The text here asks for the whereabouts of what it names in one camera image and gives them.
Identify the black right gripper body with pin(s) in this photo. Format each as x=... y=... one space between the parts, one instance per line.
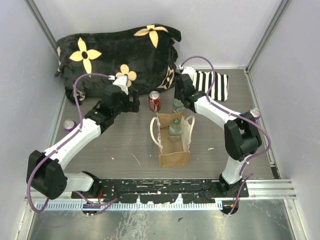
x=177 y=94

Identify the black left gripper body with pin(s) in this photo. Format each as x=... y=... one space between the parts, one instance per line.
x=124 y=106

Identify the red soda can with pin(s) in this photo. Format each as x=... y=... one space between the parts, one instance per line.
x=154 y=99

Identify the glass soda water bottle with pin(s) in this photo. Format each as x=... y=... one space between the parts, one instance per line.
x=175 y=130

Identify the purple can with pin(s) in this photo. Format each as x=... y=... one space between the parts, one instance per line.
x=69 y=125
x=255 y=112

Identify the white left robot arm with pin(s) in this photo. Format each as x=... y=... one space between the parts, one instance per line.
x=45 y=171

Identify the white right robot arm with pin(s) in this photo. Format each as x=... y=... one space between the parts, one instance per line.
x=241 y=134

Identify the black white striped cloth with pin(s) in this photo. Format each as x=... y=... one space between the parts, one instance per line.
x=219 y=91

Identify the black floral plush blanket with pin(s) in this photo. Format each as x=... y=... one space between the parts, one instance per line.
x=145 y=54

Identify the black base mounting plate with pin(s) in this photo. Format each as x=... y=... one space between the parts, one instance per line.
x=161 y=191

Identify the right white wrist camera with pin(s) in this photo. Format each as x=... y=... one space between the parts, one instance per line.
x=190 y=71

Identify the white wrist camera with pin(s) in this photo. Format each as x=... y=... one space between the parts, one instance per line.
x=121 y=81
x=190 y=71

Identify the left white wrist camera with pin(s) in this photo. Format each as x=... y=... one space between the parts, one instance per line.
x=121 y=81

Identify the white slotted cable duct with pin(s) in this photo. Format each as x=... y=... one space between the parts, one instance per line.
x=74 y=205

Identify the aluminium rail frame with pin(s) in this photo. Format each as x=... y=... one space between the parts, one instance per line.
x=258 y=189

